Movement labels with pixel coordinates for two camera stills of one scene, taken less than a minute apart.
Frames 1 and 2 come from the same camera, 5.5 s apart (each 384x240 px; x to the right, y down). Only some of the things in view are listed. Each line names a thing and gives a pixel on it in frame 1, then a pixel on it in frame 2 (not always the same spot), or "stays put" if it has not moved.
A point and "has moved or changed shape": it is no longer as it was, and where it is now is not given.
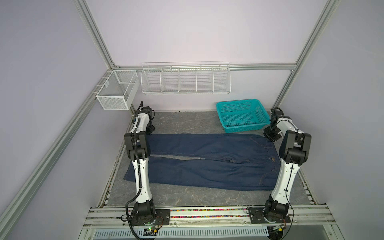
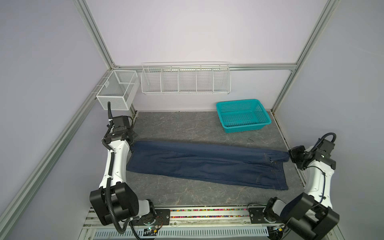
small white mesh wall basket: [118, 91] stays put
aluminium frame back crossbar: [185, 66] stays put
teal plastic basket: [241, 115] stays put
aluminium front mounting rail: [119, 217] stays put
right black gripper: [273, 139] -> [294, 152]
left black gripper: [153, 129] -> [134, 135]
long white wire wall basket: [186, 78] stays put
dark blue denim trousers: [224, 161] has moved or changed shape
